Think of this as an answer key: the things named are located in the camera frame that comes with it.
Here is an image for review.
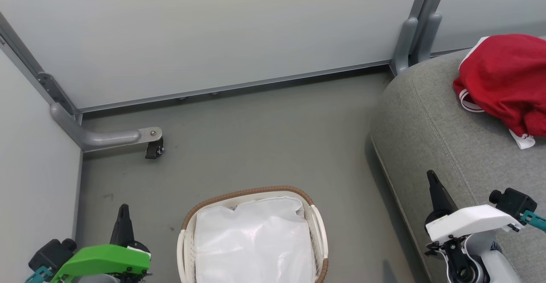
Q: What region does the white laundry basket brown rim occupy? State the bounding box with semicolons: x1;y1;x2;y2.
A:
177;186;329;283

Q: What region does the red shirt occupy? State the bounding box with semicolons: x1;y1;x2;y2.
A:
453;34;546;150

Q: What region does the grey fabric sofa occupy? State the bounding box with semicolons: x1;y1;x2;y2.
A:
369;35;546;283

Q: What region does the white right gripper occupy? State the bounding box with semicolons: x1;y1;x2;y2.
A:
424;170;523;283

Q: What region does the aluminium partition bottom rail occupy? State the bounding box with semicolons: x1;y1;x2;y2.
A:
79;60;391;114

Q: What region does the white basket liner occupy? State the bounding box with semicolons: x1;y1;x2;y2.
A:
194;196;317;283

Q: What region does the black caster wheel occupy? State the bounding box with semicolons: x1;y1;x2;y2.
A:
145;139;165;160

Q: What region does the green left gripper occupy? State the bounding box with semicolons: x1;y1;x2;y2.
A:
50;204;153;283

